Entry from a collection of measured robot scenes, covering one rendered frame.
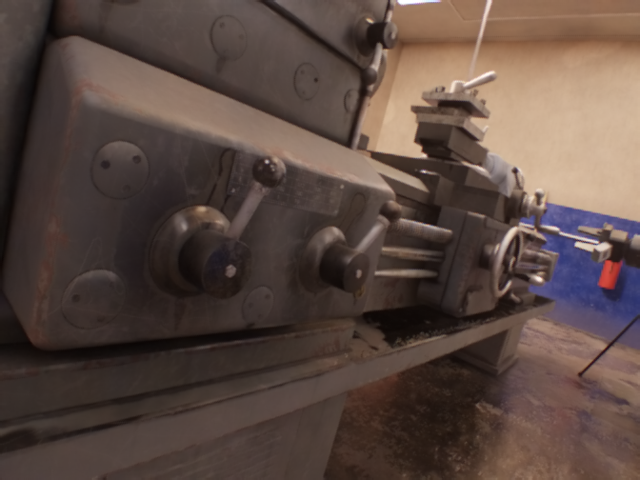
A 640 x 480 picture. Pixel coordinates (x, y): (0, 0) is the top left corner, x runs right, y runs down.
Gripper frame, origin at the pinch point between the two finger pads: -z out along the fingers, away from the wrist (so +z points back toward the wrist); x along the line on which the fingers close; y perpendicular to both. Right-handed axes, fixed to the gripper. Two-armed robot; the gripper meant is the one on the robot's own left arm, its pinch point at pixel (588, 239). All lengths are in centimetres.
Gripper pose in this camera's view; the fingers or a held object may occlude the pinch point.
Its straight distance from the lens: 136.7
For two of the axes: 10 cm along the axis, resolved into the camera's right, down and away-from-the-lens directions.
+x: -2.2, -7.9, -5.8
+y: -6.4, 5.7, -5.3
